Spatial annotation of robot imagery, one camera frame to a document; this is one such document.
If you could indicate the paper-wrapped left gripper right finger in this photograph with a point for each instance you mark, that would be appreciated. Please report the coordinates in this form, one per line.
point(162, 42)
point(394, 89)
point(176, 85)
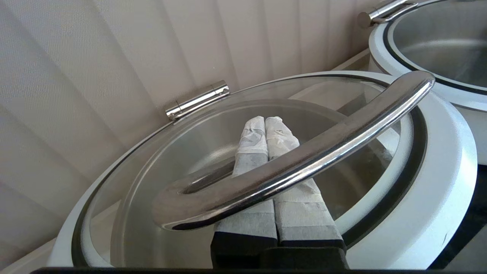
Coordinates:
point(304, 217)

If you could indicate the paper-wrapped left gripper left finger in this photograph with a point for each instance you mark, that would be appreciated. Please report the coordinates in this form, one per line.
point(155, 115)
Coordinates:
point(247, 228)

